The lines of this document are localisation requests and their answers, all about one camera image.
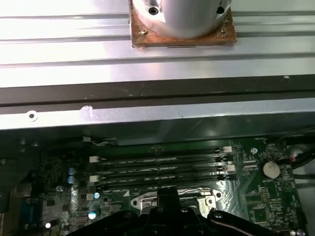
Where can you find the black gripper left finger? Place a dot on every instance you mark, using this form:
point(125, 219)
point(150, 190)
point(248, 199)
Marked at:
point(162, 196)

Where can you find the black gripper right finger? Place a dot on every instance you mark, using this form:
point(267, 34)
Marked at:
point(173, 196)

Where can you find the metal socket cover frame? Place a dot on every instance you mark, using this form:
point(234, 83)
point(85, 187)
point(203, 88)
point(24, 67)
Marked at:
point(150, 203)

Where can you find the thin metal locking lever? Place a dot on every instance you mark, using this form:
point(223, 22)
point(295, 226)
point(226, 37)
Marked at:
point(197, 190)

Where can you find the black RAM slot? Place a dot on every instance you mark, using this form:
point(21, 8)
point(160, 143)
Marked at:
point(160, 173)
point(160, 164)
point(160, 154)
point(160, 182)

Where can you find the CPU socket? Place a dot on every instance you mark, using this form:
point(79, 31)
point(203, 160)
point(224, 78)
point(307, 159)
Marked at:
point(137, 200)

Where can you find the silver blue capacitor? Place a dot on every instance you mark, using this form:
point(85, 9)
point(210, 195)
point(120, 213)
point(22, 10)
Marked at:
point(71, 170)
point(71, 179)
point(96, 196)
point(92, 214)

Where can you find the silver board screw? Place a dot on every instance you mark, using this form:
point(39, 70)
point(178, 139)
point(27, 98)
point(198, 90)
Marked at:
point(253, 150)

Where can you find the green motherboard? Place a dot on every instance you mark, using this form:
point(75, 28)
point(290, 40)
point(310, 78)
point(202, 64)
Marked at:
point(270, 201)

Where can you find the silver coin battery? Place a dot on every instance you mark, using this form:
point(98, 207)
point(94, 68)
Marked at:
point(270, 169)

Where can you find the black open PC case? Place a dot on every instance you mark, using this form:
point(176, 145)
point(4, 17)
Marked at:
point(157, 91)

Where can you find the square brown base plate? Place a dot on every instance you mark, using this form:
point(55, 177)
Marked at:
point(140, 39)

